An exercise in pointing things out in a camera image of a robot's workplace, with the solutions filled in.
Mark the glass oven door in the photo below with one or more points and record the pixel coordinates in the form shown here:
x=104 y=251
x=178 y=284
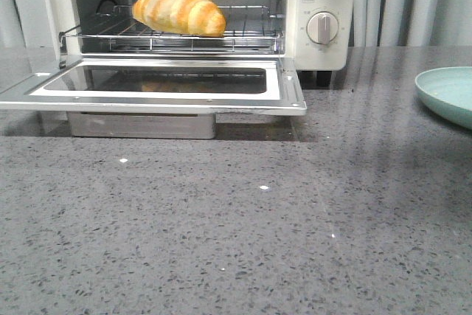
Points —
x=162 y=86

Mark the golden croissant bread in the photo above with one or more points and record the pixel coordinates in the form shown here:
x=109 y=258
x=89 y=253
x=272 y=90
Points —
x=187 y=17

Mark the lower oven control knob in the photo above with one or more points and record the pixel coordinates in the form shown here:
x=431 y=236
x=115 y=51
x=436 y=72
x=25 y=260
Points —
x=322 y=28

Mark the white curtain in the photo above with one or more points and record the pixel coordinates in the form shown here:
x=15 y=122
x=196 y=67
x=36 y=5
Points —
x=375 y=23

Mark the light green plate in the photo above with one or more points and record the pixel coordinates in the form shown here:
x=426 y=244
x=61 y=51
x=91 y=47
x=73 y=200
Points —
x=447 y=92

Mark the wire oven rack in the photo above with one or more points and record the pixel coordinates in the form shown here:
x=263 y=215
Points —
x=251 y=30

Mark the metal door handle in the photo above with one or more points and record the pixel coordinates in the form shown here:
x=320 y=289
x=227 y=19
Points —
x=162 y=126

